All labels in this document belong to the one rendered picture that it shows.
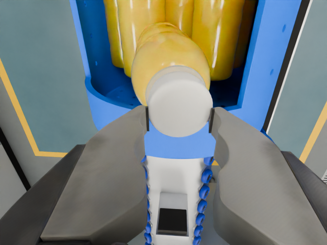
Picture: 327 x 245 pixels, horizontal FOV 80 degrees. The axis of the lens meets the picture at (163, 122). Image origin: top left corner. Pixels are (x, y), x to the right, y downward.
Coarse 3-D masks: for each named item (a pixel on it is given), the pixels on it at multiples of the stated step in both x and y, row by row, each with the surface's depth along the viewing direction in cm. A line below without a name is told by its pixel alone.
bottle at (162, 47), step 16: (144, 32) 23; (160, 32) 17; (176, 32) 16; (144, 48) 15; (160, 48) 14; (176, 48) 13; (192, 48) 14; (144, 64) 14; (160, 64) 13; (176, 64) 13; (192, 64) 13; (208, 64) 15; (144, 80) 13; (208, 80) 14; (144, 96) 14
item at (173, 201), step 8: (160, 192) 72; (160, 200) 69; (168, 200) 69; (176, 200) 69; (184, 200) 69; (160, 208) 65; (168, 208) 66; (176, 208) 66; (184, 208) 66; (160, 216) 62; (168, 216) 62; (176, 216) 62; (184, 216) 62; (160, 224) 60; (168, 224) 60; (176, 224) 60; (184, 224) 60; (160, 232) 59; (168, 232) 59; (176, 232) 59; (184, 232) 58; (184, 240) 59
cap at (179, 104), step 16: (160, 80) 11; (176, 80) 11; (192, 80) 11; (160, 96) 11; (176, 96) 11; (192, 96) 11; (208, 96) 11; (160, 112) 11; (176, 112) 12; (192, 112) 12; (208, 112) 12; (160, 128) 12; (176, 128) 12; (192, 128) 12
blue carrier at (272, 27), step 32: (96, 0) 31; (288, 0) 17; (96, 32) 32; (256, 32) 17; (288, 32) 20; (96, 64) 33; (256, 64) 19; (96, 96) 24; (128, 96) 37; (224, 96) 36; (256, 96) 21; (256, 128) 25
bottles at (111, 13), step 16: (112, 0) 29; (176, 0) 27; (192, 0) 27; (256, 0) 29; (112, 16) 30; (176, 16) 28; (192, 16) 28; (112, 32) 31; (240, 32) 30; (112, 48) 33; (240, 48) 32; (240, 64) 33
